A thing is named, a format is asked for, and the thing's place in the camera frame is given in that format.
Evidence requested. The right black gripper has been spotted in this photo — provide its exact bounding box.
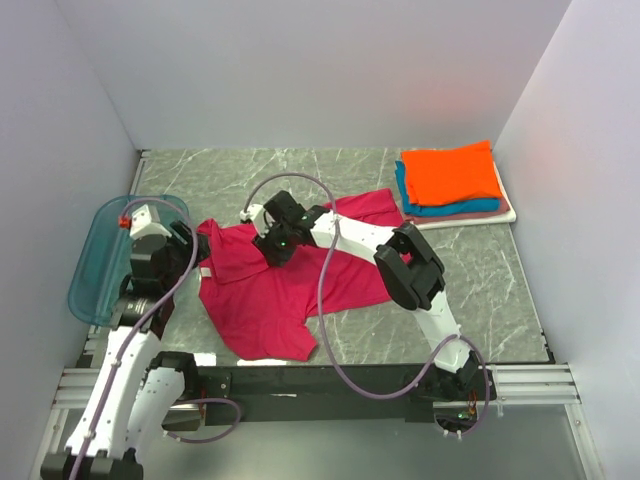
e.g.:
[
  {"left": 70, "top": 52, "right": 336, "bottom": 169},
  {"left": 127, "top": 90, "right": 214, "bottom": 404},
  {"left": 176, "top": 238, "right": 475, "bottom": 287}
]
[{"left": 253, "top": 220, "right": 298, "bottom": 269}]

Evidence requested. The pink t-shirt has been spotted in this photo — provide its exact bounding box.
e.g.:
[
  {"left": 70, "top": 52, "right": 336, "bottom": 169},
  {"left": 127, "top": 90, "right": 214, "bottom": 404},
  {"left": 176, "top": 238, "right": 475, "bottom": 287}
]
[{"left": 197, "top": 219, "right": 390, "bottom": 361}]

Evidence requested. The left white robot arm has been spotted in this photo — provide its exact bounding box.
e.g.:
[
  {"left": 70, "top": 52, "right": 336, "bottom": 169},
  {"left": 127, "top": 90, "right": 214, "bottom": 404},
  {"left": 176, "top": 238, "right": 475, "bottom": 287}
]
[{"left": 39, "top": 213, "right": 210, "bottom": 479}]

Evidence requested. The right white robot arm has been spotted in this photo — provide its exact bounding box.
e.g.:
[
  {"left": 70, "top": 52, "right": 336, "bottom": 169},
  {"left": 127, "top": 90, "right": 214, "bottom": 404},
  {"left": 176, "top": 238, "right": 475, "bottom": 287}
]
[{"left": 240, "top": 191, "right": 491, "bottom": 401}]

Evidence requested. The teal transparent plastic bin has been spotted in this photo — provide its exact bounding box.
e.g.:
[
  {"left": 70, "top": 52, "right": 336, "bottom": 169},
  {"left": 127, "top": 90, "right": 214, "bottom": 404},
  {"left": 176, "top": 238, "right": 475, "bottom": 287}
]
[{"left": 67, "top": 194, "right": 190, "bottom": 329}]

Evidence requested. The folded orange t-shirt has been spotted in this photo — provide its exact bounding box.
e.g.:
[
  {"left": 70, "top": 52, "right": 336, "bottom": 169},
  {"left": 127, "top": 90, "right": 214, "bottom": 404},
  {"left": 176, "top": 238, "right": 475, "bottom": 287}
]
[{"left": 401, "top": 140, "right": 502, "bottom": 207}]

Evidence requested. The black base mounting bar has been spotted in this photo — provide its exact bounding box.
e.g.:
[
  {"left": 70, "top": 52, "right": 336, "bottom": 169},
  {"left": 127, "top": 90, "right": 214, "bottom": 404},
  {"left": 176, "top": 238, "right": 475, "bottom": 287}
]
[{"left": 179, "top": 365, "right": 497, "bottom": 423}]

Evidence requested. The folded blue t-shirt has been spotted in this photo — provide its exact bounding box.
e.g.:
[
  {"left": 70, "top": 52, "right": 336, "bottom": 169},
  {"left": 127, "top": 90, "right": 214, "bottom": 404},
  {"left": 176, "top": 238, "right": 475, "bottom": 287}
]
[{"left": 395, "top": 161, "right": 501, "bottom": 218}]

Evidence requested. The folded mauve t-shirt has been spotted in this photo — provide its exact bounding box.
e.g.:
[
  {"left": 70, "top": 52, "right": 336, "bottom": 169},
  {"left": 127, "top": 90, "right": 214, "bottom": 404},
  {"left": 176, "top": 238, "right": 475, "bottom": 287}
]
[{"left": 401, "top": 198, "right": 511, "bottom": 224}]

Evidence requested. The folded white t-shirt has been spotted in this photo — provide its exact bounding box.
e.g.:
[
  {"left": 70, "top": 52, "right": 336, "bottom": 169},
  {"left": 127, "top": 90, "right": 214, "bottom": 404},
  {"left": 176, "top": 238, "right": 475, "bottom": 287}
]
[{"left": 405, "top": 166, "right": 517, "bottom": 230}]

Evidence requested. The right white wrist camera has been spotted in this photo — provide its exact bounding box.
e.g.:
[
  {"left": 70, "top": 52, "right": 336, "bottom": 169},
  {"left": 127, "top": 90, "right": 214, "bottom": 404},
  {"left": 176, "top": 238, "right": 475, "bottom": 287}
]
[{"left": 239, "top": 204, "right": 268, "bottom": 235}]

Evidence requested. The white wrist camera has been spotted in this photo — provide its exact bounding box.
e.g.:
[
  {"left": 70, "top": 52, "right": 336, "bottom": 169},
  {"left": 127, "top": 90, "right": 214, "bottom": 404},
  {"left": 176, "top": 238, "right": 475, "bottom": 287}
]
[
  {"left": 118, "top": 204, "right": 171, "bottom": 240},
  {"left": 239, "top": 204, "right": 268, "bottom": 235}
]

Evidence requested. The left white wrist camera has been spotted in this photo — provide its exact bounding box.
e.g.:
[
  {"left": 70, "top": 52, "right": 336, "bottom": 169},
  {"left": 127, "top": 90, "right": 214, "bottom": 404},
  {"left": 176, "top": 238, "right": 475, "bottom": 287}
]
[{"left": 118, "top": 204, "right": 171, "bottom": 240}]

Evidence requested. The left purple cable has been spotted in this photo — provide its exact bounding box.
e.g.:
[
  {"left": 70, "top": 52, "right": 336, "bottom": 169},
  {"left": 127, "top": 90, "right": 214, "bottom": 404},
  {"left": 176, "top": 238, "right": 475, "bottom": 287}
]
[{"left": 64, "top": 198, "right": 244, "bottom": 480}]

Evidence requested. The purple cable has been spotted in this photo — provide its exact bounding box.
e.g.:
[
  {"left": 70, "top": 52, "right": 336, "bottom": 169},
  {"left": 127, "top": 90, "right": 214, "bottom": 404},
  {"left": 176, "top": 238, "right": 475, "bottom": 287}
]
[
  {"left": 242, "top": 172, "right": 491, "bottom": 439},
  {"left": 64, "top": 198, "right": 244, "bottom": 480}
]

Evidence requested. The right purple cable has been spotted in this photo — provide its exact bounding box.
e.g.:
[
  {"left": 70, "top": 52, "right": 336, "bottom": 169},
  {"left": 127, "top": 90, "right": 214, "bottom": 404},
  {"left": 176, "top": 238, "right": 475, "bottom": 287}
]
[{"left": 242, "top": 172, "right": 491, "bottom": 439}]

